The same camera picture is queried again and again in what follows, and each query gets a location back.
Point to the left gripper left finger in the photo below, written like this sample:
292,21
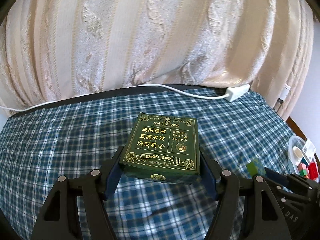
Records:
59,218

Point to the clear plastic bowl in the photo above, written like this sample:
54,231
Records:
302,158

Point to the blue white medicine box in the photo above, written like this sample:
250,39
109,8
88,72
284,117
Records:
308,151

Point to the right cream curtain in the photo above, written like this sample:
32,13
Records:
289,55

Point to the dark green soap box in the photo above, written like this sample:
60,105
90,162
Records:
163,148

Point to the green dotted toy brick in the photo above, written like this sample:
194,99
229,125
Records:
256,168

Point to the pink green toy brick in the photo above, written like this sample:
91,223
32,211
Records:
303,171

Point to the white plastic cap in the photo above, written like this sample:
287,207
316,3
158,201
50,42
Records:
297,153

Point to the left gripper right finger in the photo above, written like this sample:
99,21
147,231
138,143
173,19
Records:
262,217

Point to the white tower heater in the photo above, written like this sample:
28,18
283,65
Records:
282,97

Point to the cream curtain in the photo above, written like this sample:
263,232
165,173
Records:
57,49
289,55

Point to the white power strip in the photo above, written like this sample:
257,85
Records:
233,93

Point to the red toy brick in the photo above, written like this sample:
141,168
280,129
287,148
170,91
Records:
313,171

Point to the left cream curtain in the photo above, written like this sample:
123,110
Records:
57,49

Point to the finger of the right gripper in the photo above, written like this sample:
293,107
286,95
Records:
276,177

